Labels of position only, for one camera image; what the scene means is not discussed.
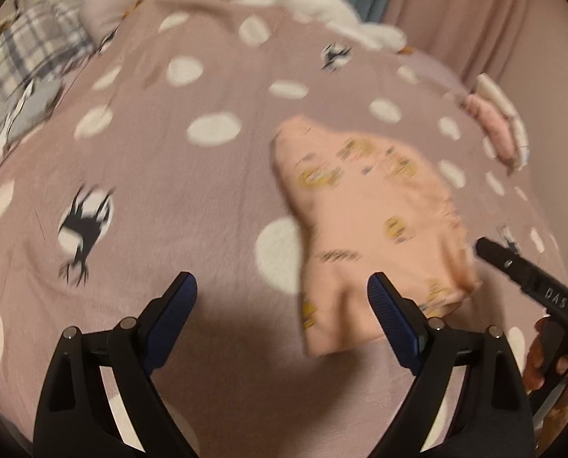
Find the mauve polka dot blanket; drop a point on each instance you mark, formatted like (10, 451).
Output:
(169, 176)

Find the person's right hand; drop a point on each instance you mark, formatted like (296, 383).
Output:
(534, 362)

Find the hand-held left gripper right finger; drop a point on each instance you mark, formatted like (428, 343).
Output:
(393, 315)

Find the pink printed long-sleeve shirt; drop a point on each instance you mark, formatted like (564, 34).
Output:
(369, 210)

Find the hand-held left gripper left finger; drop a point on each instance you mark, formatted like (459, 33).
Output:
(169, 315)

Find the pink folded cloth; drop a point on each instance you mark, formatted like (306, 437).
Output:
(493, 124)

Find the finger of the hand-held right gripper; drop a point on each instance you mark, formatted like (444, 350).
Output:
(503, 260)

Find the grey ruffled garment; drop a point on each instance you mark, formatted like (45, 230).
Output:
(31, 105)

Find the white folded cloth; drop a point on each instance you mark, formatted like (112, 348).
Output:
(521, 136)

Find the grey pillow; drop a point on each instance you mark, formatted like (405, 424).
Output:
(107, 9)

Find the grey plaid quilt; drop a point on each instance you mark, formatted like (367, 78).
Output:
(31, 43)

